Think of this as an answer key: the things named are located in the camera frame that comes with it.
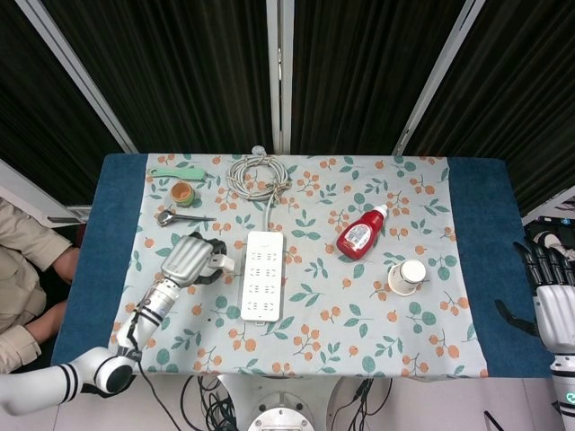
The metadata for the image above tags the white cable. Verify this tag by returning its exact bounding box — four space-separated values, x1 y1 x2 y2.
226 144 293 233

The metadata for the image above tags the red ketchup bottle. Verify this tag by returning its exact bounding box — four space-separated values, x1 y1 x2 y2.
335 204 390 262

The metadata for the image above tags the person in beige jacket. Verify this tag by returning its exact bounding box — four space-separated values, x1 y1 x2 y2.
0 197 82 374

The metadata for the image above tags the white metal frame post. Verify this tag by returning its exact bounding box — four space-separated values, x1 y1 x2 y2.
264 0 294 154
15 0 138 154
394 0 487 154

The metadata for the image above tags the green brush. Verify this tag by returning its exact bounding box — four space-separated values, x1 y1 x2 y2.
146 165 208 181

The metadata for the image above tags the blue table cover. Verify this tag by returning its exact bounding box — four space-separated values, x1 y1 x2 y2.
50 153 556 379

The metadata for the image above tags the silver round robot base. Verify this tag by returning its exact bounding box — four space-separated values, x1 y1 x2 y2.
246 390 315 431

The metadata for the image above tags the white power adapter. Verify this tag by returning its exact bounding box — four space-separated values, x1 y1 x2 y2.
206 253 235 276

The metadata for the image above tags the floral tablecloth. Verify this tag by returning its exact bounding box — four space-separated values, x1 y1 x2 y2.
109 152 491 379

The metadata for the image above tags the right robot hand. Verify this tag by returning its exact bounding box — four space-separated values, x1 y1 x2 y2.
493 240 575 355

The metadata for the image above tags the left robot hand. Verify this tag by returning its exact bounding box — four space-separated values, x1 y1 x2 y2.
159 231 229 289

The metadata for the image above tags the white power strip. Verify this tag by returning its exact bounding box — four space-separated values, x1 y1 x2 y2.
240 230 287 325

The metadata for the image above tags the small orange green cup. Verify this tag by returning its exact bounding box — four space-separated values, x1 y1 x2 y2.
169 180 198 207

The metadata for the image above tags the black cable bundle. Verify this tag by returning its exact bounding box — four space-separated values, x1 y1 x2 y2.
179 374 246 431
336 377 393 431

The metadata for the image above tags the white paper cup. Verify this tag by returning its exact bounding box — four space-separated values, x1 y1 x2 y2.
387 259 428 297

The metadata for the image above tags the metal scoop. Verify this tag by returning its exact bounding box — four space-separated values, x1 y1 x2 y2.
155 208 217 228

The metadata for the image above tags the black pleated curtain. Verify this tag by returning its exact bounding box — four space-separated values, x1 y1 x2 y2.
0 0 575 216

